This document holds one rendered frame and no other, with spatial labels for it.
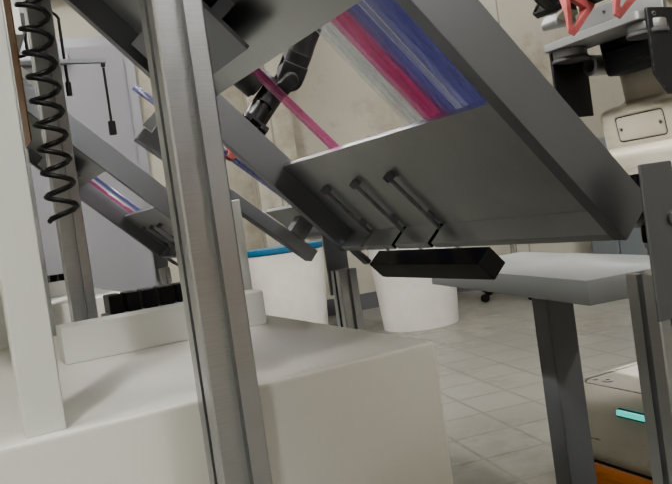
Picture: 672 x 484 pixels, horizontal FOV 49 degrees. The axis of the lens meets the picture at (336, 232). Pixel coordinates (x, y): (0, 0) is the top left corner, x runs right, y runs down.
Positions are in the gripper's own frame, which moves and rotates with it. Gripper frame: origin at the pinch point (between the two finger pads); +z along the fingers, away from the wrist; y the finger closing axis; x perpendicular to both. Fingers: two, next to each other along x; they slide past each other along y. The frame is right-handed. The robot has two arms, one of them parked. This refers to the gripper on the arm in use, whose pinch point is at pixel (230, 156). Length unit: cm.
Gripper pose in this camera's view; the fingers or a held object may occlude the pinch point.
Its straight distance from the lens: 169.7
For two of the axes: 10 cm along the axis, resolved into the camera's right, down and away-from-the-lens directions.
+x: 7.6, 5.7, 3.1
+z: -4.7, 8.1, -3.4
